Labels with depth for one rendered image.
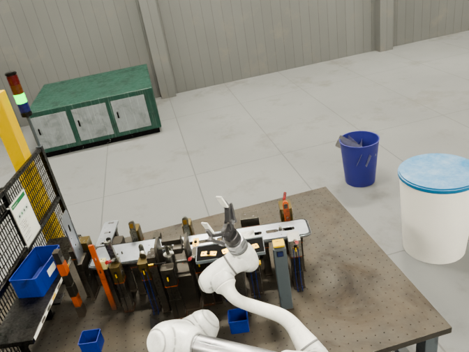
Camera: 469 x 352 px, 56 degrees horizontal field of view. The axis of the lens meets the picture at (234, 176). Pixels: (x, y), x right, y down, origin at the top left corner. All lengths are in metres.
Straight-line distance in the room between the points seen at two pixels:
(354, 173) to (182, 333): 3.43
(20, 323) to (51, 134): 5.16
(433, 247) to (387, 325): 1.50
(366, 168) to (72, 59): 6.26
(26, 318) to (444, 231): 2.99
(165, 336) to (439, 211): 2.47
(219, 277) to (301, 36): 8.24
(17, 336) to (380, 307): 1.92
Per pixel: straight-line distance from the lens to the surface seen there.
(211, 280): 1.99
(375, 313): 2.64
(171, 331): 1.94
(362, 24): 10.38
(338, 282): 2.81
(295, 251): 2.60
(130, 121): 7.38
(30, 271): 2.92
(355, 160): 4.89
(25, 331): 2.59
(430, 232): 3.87
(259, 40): 9.56
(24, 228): 2.99
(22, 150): 3.19
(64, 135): 7.51
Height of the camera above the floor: 2.59
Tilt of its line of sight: 28 degrees down
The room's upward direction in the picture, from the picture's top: 10 degrees counter-clockwise
